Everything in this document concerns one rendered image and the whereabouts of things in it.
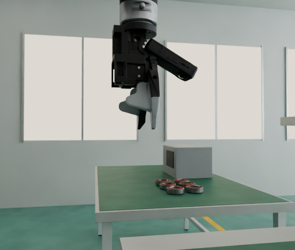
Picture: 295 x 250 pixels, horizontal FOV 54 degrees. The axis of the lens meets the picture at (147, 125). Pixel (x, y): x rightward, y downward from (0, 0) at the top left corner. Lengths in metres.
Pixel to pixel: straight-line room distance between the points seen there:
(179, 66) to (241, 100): 4.68
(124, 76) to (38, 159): 4.20
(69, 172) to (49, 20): 2.36
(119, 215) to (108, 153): 3.15
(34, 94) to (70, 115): 0.60
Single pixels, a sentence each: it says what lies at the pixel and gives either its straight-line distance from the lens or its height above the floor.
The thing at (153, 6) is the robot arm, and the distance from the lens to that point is 0.59.
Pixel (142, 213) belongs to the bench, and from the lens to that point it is 1.52.
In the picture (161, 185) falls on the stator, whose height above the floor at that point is 0.78.
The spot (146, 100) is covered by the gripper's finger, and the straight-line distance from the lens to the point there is 0.51.
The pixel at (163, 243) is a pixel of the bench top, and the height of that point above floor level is 0.75.
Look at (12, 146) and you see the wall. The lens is 4.76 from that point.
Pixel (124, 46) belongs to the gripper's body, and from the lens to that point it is 0.57.
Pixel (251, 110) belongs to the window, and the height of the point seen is 1.49.
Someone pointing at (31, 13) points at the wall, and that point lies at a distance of 5.01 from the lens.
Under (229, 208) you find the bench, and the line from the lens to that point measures 1.66.
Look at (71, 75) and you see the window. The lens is 4.68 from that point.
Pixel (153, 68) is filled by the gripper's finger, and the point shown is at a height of 1.26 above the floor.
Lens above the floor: 1.15
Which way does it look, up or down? 1 degrees up
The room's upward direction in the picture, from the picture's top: straight up
